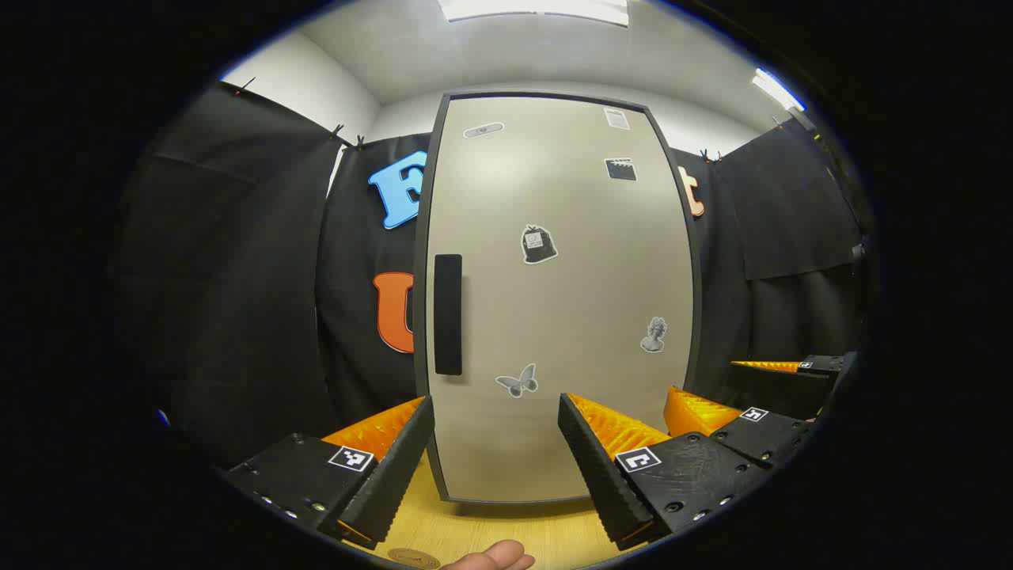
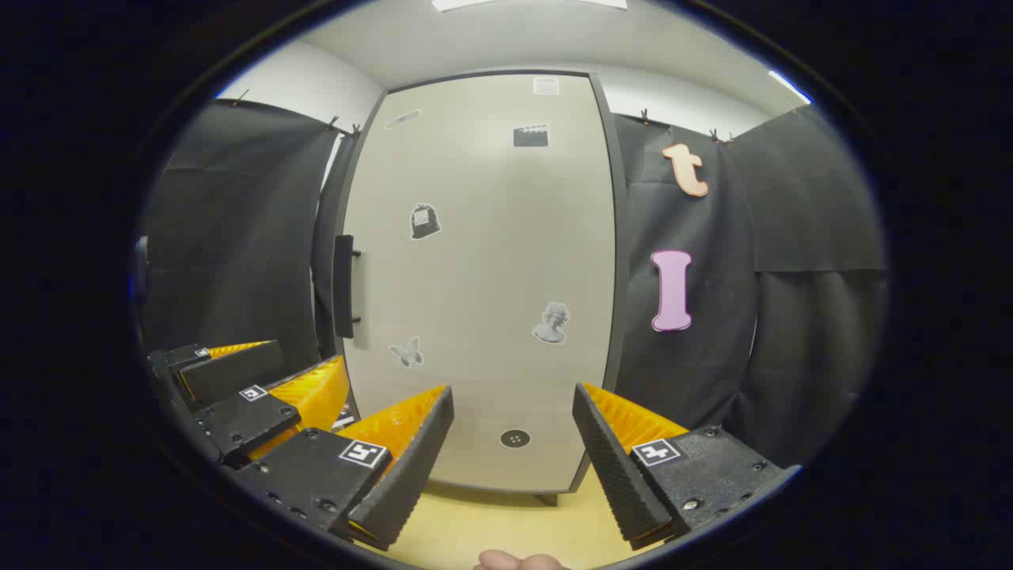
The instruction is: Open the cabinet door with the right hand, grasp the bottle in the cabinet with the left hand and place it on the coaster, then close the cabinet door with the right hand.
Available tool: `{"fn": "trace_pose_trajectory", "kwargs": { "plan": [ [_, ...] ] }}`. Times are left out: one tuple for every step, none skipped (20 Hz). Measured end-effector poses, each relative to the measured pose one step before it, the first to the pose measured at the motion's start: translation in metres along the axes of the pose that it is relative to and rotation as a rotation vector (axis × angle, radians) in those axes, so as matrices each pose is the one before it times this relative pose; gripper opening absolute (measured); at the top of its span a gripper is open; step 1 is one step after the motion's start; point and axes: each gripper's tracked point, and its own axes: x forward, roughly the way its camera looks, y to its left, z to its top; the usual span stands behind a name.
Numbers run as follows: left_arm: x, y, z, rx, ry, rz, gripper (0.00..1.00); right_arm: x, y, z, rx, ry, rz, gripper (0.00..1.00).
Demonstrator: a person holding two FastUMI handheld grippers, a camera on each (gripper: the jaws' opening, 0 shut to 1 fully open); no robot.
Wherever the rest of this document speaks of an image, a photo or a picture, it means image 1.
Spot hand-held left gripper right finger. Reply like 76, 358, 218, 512
557, 392, 773, 552

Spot small ceiling light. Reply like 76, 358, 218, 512
752, 67, 806, 112

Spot round brown coaster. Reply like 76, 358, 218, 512
386, 547, 442, 570

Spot grey cabinet door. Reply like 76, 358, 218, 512
425, 95, 704, 504

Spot black backdrop cloth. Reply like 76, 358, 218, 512
111, 79, 875, 468

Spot large ceiling light panel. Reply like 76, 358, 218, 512
437, 0, 630, 29

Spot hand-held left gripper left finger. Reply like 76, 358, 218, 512
226, 394, 437, 549

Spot black cabinet door handle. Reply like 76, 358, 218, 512
434, 253, 464, 376

